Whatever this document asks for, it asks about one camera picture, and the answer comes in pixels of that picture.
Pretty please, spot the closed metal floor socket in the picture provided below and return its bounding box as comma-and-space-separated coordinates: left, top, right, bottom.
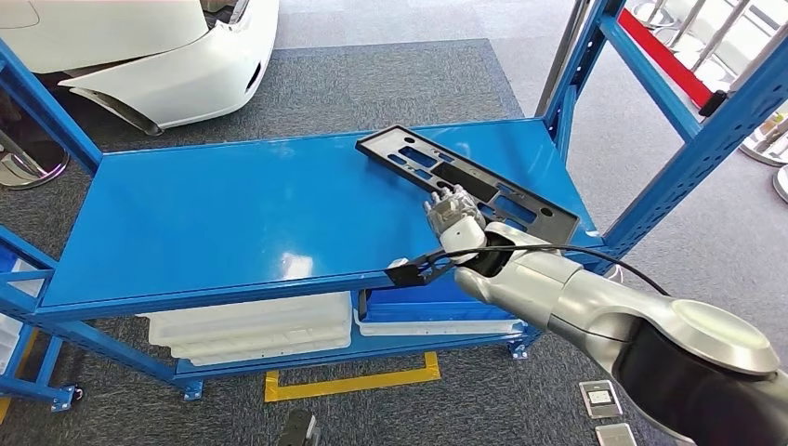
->
594, 423, 638, 446

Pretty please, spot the open metal floor socket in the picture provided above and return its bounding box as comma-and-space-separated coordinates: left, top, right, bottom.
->
578, 379, 624, 421

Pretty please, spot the black plastic plate frame part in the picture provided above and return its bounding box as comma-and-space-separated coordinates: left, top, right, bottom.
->
355, 125, 581, 246

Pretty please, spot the small blue shelf rack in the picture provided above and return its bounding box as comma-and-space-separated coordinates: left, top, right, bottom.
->
0, 243, 85, 413

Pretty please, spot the red barrier belt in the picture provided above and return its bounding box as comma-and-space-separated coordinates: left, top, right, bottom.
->
617, 7, 716, 109

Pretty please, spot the blue plastic bin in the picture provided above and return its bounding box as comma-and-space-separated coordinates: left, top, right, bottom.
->
358, 273, 524, 324

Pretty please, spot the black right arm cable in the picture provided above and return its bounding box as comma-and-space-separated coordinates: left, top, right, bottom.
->
421, 243, 671, 298

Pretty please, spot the white tray under blue bin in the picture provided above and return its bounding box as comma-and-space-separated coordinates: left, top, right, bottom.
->
353, 308, 528, 338

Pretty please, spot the white divided storage bin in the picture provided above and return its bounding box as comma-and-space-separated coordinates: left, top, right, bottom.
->
0, 256, 47, 375

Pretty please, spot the chrome stanchion post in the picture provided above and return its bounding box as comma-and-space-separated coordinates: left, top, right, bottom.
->
738, 113, 788, 167
698, 36, 788, 118
770, 164, 788, 204
0, 129, 70, 190
533, 0, 592, 118

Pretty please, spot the black robot left foot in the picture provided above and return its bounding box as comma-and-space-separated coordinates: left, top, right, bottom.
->
275, 409, 322, 446

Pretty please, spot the blue metal shelf rack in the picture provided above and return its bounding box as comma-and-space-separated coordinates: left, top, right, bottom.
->
0, 0, 788, 402

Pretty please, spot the black right camera bracket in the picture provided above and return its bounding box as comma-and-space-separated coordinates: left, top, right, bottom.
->
384, 249, 472, 291

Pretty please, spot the yellow floor tape marking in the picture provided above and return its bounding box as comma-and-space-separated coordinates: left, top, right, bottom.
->
0, 329, 39, 426

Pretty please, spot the white car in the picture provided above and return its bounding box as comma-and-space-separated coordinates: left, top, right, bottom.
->
0, 0, 280, 137

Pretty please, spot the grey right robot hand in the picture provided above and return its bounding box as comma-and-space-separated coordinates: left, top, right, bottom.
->
423, 186, 491, 266

